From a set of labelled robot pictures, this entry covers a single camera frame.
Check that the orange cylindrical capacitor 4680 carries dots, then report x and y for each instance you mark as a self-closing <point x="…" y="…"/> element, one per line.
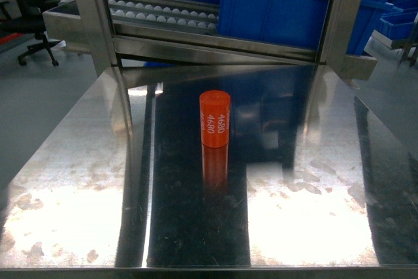
<point x="214" y="106"/>

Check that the stainless steel roller rack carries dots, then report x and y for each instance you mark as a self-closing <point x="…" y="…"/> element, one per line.
<point x="87" y="26"/>

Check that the large blue plastic bin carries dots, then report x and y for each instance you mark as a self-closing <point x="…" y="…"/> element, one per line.
<point x="297" y="23"/>

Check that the small blue bin right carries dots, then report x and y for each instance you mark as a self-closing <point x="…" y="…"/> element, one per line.
<point x="396" y="26"/>

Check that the black office chair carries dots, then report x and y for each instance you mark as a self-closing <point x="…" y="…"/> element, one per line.
<point x="31" y="21"/>

